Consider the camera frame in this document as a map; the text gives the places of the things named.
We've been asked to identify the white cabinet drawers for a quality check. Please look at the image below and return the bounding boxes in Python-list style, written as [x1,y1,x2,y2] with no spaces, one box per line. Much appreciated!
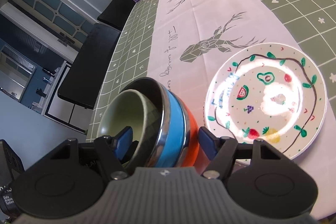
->
[42,61,93,135]

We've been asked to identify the glass plate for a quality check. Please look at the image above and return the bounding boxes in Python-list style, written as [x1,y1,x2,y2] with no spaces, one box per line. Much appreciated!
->
[235,159,251,168]

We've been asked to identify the far left black chair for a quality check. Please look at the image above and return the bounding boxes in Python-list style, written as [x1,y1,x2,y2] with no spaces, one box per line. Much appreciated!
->
[97,0,135,31]

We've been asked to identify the green checked tablecloth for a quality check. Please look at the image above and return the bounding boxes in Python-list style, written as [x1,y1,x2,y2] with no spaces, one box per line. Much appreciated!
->
[87,0,335,219]

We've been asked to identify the blue steel bowl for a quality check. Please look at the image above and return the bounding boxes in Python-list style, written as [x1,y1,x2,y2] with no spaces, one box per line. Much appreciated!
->
[123,77,184,168]

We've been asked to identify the white fruity painted plate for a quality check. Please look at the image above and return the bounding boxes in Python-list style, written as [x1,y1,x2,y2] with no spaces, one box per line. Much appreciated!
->
[203,43,327,159]

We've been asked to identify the green ceramic bowl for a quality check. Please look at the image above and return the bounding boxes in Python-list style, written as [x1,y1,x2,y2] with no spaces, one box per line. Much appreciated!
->
[98,89,162,173]

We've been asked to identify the black chair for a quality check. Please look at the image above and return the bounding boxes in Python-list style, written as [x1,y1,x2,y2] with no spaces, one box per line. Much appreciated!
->
[97,0,135,31]
[58,23,121,110]

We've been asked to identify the orange steel bowl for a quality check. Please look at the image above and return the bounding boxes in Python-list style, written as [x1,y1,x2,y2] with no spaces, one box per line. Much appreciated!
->
[174,96,199,167]

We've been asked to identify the near left black chair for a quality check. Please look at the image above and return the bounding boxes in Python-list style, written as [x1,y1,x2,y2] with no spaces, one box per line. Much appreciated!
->
[58,23,121,110]

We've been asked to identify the glass panel door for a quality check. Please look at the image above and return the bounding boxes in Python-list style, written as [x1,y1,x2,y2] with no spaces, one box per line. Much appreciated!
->
[1,0,97,62]

